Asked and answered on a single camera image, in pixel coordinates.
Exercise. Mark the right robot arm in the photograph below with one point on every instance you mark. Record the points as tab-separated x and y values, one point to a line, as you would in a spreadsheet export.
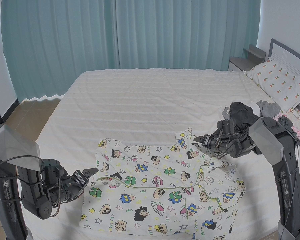
265	139

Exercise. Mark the small grey garment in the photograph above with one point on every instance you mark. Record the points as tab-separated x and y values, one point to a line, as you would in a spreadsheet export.
226	111

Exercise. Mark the white printed pillow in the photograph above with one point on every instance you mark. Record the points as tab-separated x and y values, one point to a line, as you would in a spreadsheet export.
277	81

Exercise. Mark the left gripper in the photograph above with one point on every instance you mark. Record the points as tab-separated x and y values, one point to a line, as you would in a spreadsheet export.
72	186

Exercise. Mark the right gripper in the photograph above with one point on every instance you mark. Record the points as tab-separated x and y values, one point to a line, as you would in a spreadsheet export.
215	145

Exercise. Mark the blue-green curtain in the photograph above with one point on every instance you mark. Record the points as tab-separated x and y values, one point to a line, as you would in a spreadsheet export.
90	29

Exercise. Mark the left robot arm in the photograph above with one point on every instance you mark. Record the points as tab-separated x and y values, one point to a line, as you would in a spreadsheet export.
15	146

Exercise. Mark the black garment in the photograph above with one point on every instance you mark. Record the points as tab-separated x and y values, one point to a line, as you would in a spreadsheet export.
242	114

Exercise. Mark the pink garment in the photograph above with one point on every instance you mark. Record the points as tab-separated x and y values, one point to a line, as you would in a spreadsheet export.
297	131

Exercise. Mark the bed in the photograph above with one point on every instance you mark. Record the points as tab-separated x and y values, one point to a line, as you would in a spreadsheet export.
145	104

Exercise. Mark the dark grey garment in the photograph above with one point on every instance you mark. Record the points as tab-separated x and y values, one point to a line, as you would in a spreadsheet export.
287	124

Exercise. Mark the grey white bedside table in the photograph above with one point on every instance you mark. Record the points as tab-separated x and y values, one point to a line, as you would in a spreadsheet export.
242	61

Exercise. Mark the white printed pyjama top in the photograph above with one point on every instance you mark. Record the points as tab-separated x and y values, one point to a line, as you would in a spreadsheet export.
150	184

